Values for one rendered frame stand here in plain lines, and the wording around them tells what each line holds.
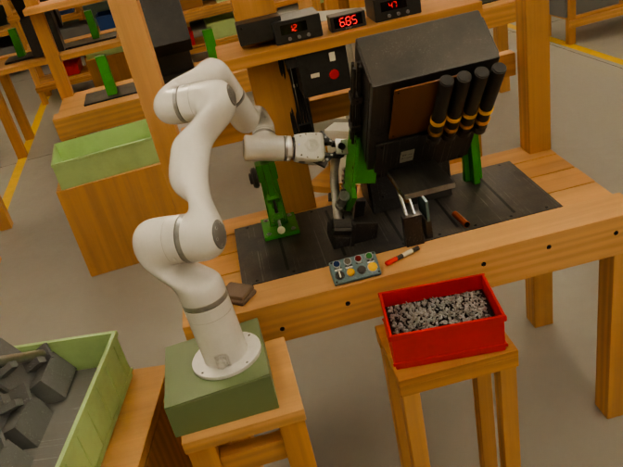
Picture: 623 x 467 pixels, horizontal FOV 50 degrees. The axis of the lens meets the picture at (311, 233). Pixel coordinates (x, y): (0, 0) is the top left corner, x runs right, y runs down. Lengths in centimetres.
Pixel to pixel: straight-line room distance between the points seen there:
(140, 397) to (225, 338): 44
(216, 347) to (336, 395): 137
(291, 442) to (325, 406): 116
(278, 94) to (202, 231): 96
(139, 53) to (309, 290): 97
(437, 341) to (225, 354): 57
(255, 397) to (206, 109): 74
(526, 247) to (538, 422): 88
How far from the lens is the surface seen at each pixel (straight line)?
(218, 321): 168
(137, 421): 199
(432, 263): 210
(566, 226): 225
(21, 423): 197
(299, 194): 255
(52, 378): 209
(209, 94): 173
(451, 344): 185
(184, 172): 165
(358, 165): 215
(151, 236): 161
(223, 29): 910
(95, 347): 211
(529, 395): 294
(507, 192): 247
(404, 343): 182
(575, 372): 305
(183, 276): 166
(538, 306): 319
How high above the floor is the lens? 205
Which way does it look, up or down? 29 degrees down
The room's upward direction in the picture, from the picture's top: 12 degrees counter-clockwise
